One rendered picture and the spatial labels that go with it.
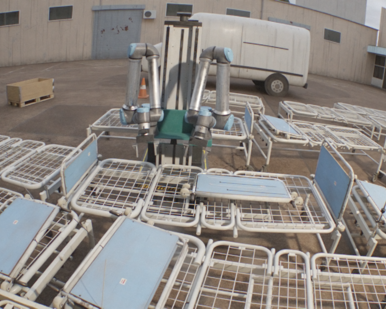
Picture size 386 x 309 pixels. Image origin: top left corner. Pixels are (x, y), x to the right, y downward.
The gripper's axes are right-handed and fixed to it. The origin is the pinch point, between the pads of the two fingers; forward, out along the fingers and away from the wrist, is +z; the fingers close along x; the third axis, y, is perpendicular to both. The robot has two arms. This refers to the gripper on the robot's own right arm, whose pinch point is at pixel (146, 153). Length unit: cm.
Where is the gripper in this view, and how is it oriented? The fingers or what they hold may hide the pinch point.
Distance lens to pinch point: 225.1
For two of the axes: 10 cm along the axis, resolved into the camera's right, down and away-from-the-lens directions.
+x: -9.8, 1.1, -1.4
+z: 1.1, 9.9, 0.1
